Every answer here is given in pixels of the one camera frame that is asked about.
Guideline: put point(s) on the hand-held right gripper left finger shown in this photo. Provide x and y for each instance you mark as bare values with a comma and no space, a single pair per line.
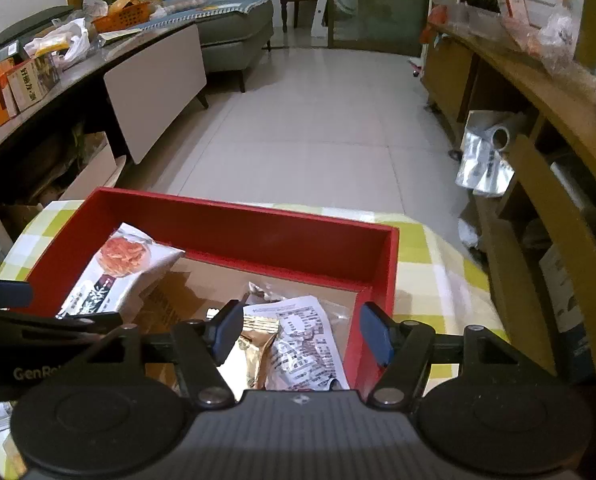
228,332

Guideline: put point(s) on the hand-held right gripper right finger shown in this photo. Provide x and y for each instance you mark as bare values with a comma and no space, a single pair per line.
375,332

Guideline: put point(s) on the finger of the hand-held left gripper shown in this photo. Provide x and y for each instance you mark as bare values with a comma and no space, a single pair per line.
53,327
5,294

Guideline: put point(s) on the gold snack packet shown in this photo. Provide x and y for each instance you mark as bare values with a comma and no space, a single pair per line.
255,340

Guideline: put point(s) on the white printed snack packet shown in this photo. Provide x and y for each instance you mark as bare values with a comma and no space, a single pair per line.
303,345

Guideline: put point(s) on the large silver snack packet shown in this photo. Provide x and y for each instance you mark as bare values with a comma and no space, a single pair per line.
123,265

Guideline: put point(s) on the dark brown snack packet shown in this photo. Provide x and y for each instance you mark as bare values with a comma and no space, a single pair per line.
268,294

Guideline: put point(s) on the yellow checkered tablecloth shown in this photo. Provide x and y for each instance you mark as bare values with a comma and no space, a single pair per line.
428,270

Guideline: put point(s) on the cardboard box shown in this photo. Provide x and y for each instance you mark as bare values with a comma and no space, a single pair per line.
95,170

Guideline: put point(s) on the white printed carton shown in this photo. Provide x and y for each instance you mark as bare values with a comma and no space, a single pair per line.
565,305

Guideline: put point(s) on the silver foil bag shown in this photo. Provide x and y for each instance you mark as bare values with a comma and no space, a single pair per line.
483,165

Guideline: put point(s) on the brown printed carton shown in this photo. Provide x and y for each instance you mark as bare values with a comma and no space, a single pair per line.
33,82

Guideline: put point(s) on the white paper roll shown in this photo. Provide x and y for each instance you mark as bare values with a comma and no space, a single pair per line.
570,185

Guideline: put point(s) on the dark coffee table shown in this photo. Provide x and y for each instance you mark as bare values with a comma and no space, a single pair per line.
143,80

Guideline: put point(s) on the white plastic bag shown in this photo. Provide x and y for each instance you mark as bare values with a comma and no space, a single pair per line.
65,42

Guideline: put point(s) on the wooden shelf cabinet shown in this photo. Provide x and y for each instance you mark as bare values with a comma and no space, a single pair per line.
543,105

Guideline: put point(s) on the grey sofa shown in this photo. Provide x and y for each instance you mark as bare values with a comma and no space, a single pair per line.
233,40

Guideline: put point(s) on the orange plastic basket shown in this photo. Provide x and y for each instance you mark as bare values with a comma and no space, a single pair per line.
123,19

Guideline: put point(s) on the small clear plastic bag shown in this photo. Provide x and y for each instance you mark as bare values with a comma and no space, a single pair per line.
95,4

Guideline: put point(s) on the glass sliding door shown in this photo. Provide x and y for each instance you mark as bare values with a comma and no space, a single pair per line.
378,5

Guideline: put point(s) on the clear egg pack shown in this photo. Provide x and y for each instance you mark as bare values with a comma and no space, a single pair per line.
185,4

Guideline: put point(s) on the clear crumpled plastic bag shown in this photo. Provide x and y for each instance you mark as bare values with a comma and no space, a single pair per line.
565,40

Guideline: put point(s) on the red and white box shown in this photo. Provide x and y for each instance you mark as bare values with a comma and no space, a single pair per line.
512,7

